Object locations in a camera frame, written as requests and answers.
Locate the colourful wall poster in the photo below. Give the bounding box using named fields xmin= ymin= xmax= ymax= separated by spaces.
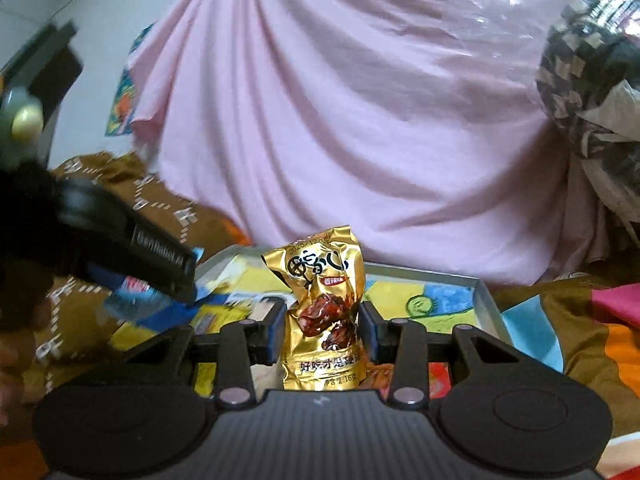
xmin=105 ymin=22 xmax=157 ymax=137

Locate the pink cloth curtain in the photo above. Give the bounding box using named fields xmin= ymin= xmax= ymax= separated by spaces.
xmin=125 ymin=0 xmax=603 ymax=292

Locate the brown patterned quilt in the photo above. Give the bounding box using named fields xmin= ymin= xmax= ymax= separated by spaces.
xmin=35 ymin=151 xmax=252 ymax=403

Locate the gold snack packet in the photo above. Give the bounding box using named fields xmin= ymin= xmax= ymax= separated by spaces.
xmin=260 ymin=225 xmax=371 ymax=392

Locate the plastic-wrapped clothes bundle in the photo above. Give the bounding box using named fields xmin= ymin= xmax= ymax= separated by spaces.
xmin=534 ymin=0 xmax=640 ymax=242

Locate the grey tray with cartoon drawing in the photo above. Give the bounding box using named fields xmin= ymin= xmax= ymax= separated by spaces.
xmin=107 ymin=245 xmax=514 ymax=397

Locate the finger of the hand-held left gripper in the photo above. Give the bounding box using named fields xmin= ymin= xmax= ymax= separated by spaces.
xmin=127 ymin=279 xmax=199 ymax=307

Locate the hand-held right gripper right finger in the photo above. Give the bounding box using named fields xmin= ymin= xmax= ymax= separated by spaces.
xmin=360 ymin=301 xmax=522 ymax=407

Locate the light blue snack packet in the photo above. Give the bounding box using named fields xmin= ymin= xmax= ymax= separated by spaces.
xmin=102 ymin=270 xmax=211 ymax=332

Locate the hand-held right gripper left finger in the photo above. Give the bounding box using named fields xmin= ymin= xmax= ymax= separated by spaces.
xmin=121 ymin=298 xmax=286 ymax=408

